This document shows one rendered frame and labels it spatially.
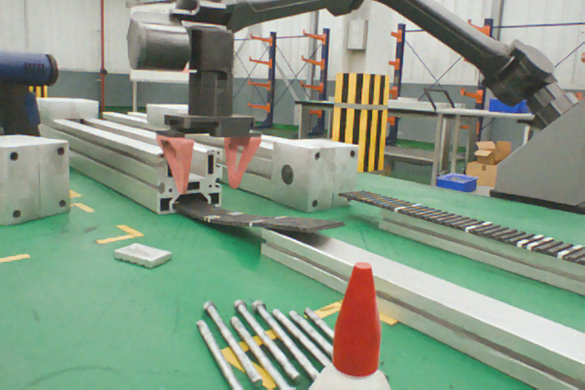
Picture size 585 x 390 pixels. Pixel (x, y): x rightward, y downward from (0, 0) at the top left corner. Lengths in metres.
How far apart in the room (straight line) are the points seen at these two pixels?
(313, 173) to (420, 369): 0.41
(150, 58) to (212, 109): 0.09
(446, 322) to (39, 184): 0.51
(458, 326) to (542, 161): 0.65
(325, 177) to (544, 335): 0.44
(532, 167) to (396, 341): 0.67
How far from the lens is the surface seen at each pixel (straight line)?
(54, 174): 0.70
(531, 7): 8.76
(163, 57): 0.60
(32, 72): 0.95
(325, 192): 0.73
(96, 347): 0.37
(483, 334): 0.37
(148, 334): 0.38
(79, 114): 1.23
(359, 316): 0.18
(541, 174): 1.00
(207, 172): 0.72
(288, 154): 0.74
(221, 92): 0.62
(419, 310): 0.41
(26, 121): 0.96
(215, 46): 0.62
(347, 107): 4.00
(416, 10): 1.02
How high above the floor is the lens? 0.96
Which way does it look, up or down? 10 degrees down
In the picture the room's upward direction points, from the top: 3 degrees clockwise
